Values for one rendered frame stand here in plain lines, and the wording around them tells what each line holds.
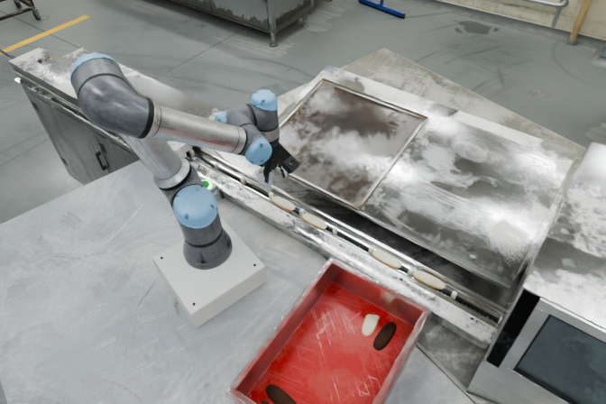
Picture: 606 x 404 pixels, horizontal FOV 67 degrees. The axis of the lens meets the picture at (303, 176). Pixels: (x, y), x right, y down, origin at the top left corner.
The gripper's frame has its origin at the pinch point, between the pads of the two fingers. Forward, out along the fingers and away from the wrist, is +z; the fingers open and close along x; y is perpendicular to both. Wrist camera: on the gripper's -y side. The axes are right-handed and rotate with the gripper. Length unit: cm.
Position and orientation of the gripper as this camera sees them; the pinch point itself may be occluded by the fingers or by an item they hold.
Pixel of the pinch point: (278, 183)
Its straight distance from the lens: 158.5
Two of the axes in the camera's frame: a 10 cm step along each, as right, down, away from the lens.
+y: -8.0, -4.0, 4.6
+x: -6.0, 5.6, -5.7
